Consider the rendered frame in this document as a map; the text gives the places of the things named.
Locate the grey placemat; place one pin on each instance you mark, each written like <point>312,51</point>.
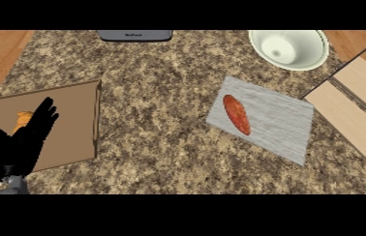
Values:
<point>266,117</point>

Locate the dark grey appliance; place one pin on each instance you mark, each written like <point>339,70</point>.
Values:
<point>135,35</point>

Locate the white bowl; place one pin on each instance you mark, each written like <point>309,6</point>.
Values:
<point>291,48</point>

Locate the pale wooden tiered shelf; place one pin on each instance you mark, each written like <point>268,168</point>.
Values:
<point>342,101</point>

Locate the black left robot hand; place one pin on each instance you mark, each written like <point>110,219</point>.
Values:
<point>32,136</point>

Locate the orange fruit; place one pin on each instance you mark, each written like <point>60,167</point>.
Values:
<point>23,118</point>

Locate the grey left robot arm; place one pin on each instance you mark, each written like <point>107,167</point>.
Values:
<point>14,185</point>

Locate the reddish sweet potato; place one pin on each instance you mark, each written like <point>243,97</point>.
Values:
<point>237,114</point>

